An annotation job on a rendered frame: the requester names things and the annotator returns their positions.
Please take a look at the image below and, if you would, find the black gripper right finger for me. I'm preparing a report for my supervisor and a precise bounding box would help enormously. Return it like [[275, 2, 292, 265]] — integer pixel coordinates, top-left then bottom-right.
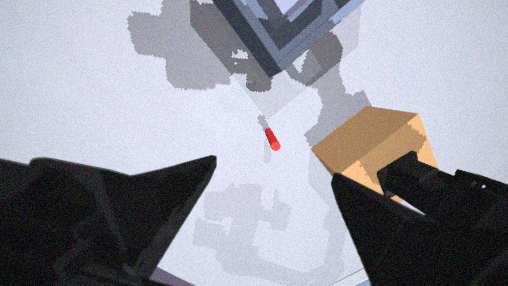
[[331, 173, 508, 286]]

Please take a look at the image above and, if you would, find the red peg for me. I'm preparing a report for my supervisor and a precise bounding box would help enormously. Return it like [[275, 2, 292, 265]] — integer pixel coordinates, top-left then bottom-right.
[[265, 128, 280, 151]]

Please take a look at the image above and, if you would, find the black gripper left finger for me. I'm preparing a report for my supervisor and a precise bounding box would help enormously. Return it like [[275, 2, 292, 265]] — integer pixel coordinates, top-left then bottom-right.
[[29, 155, 217, 279]]

